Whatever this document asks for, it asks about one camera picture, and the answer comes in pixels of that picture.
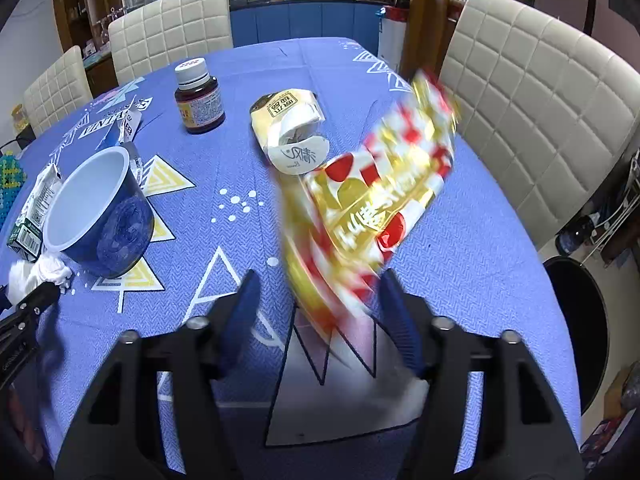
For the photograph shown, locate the white tissue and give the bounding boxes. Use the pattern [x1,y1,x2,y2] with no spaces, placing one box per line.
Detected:
[9,255,75,296]

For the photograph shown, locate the blue printed tablecloth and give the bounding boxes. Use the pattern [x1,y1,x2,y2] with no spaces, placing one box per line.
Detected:
[0,37,583,480]

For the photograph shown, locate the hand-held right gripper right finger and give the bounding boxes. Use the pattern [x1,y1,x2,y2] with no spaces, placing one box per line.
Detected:
[377,269,586,480]

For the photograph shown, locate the green and white carton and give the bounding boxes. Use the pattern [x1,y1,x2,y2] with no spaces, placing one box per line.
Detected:
[6,162,66,263]

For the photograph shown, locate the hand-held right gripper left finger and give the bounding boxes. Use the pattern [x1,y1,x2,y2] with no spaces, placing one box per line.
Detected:
[54,269,263,480]

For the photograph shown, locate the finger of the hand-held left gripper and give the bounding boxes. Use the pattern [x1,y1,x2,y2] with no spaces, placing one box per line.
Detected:
[0,282,61,391]

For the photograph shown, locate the large cream quilted chair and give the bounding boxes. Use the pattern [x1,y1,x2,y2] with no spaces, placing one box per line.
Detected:
[439,0,640,251]

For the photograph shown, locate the red and gold snack bag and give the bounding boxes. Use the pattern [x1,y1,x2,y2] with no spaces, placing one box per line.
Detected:
[277,67,463,356]

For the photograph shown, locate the blue cup with white inside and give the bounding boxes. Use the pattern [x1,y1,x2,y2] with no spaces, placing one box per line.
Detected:
[42,142,155,278]

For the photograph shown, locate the brown bottle with white cap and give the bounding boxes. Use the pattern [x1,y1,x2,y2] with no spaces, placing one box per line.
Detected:
[174,57,227,135]

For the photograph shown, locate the black round trash bin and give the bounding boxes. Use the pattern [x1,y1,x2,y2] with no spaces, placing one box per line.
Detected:
[544,255,610,417]

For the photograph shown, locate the white plastic container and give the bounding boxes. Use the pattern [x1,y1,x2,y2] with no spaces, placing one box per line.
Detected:
[377,5,412,76]

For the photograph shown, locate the blue kitchen cabinets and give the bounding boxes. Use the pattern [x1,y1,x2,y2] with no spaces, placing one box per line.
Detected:
[229,0,386,48]

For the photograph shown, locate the wooden display cabinet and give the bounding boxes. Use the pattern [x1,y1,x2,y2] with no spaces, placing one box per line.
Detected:
[50,0,191,86]

